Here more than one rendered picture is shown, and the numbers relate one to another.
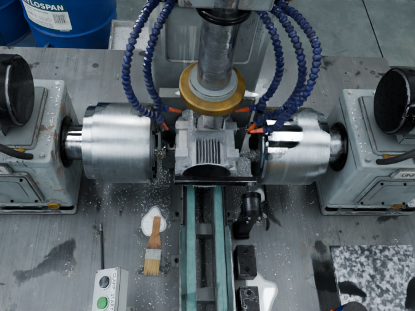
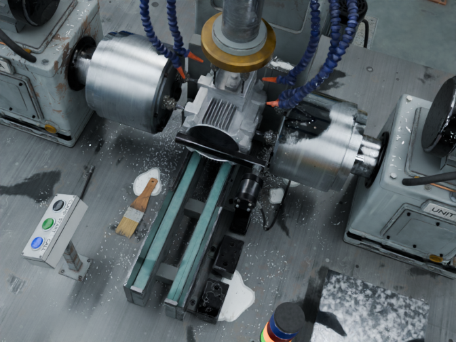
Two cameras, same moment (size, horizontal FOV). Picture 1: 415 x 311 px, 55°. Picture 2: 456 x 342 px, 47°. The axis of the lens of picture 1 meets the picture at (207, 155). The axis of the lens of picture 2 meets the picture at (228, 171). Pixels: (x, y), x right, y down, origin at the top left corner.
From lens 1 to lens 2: 0.36 m
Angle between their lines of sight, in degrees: 10
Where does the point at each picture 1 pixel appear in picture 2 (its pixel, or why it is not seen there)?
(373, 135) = (413, 152)
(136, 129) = (148, 65)
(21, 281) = not seen: outside the picture
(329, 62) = (431, 75)
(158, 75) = (201, 22)
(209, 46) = not seen: outside the picture
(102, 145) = (108, 71)
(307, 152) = (328, 147)
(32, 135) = (43, 40)
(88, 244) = (72, 181)
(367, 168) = (389, 185)
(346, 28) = not seen: outside the picture
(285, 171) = (298, 163)
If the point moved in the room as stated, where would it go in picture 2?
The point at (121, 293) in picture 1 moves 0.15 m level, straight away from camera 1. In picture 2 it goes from (70, 222) to (65, 167)
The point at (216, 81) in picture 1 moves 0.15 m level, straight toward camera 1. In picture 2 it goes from (236, 30) to (203, 74)
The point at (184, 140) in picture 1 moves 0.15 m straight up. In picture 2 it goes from (201, 98) to (204, 61)
